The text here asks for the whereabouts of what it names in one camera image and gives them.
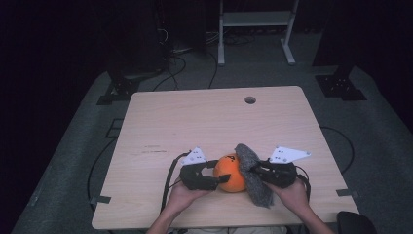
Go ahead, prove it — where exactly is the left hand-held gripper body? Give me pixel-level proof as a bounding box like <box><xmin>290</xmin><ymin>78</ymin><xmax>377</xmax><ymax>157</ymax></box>
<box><xmin>178</xmin><ymin>146</ymin><xmax>220</xmax><ymax>191</ymax></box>

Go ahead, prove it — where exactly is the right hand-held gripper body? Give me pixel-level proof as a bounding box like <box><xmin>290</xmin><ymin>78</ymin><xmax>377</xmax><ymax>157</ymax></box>
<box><xmin>266</xmin><ymin>145</ymin><xmax>312</xmax><ymax>190</ymax></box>

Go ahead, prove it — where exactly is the orange plush ball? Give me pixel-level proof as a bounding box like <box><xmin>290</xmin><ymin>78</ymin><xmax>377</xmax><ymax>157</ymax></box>
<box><xmin>212</xmin><ymin>153</ymin><xmax>247</xmax><ymax>193</ymax></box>

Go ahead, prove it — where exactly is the grey cloth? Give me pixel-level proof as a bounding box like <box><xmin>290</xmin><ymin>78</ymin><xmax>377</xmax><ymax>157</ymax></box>
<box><xmin>234</xmin><ymin>143</ymin><xmax>275</xmax><ymax>209</ymax></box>

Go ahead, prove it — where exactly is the person's left hand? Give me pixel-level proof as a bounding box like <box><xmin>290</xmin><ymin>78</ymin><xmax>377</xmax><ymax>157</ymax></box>
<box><xmin>169</xmin><ymin>177</ymin><xmax>212</xmax><ymax>213</ymax></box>

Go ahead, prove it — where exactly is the person's right hand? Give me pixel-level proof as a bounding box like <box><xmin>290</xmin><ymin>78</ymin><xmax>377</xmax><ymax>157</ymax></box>
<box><xmin>265</xmin><ymin>178</ymin><xmax>311</xmax><ymax>215</ymax></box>

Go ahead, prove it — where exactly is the grey tape piece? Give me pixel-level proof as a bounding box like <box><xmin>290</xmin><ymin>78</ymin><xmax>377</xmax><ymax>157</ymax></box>
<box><xmin>335</xmin><ymin>188</ymin><xmax>360</xmax><ymax>200</ymax></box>
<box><xmin>90</xmin><ymin>195</ymin><xmax>112</xmax><ymax>206</ymax></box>

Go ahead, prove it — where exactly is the black stand base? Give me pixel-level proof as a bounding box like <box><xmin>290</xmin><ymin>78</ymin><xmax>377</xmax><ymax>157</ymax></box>
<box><xmin>315</xmin><ymin>64</ymin><xmax>368</xmax><ymax>101</ymax></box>
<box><xmin>95</xmin><ymin>69</ymin><xmax>141</xmax><ymax>106</ymax></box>

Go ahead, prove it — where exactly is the black chair seat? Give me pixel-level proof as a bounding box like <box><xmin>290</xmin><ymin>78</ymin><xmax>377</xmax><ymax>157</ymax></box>
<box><xmin>336</xmin><ymin>211</ymin><xmax>378</xmax><ymax>234</ymax></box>

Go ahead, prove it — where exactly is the white metal stand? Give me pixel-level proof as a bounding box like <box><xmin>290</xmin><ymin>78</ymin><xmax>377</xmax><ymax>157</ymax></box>
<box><xmin>217</xmin><ymin>0</ymin><xmax>300</xmax><ymax>67</ymax></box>

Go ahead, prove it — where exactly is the left hand-held gripper cable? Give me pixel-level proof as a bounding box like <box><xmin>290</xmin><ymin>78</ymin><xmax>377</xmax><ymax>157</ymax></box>
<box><xmin>160</xmin><ymin>150</ymin><xmax>193</xmax><ymax>214</ymax></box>

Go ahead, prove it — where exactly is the hand-held gripper cable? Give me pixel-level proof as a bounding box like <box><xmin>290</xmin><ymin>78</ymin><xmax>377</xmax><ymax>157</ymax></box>
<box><xmin>160</xmin><ymin>150</ymin><xmax>193</xmax><ymax>214</ymax></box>
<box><xmin>295</xmin><ymin>165</ymin><xmax>312</xmax><ymax>203</ymax></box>

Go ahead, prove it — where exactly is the right hand-held gripper cable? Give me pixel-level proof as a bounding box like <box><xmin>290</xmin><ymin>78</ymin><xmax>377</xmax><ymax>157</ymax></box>
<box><xmin>295</xmin><ymin>165</ymin><xmax>312</xmax><ymax>203</ymax></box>

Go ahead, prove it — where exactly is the black floor cable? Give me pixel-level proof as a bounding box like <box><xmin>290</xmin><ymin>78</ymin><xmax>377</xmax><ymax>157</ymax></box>
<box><xmin>152</xmin><ymin>55</ymin><xmax>188</xmax><ymax>92</ymax></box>
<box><xmin>320</xmin><ymin>126</ymin><xmax>356</xmax><ymax>176</ymax></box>
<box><xmin>87</xmin><ymin>137</ymin><xmax>118</xmax><ymax>209</ymax></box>
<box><xmin>207</xmin><ymin>50</ymin><xmax>219</xmax><ymax>90</ymax></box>

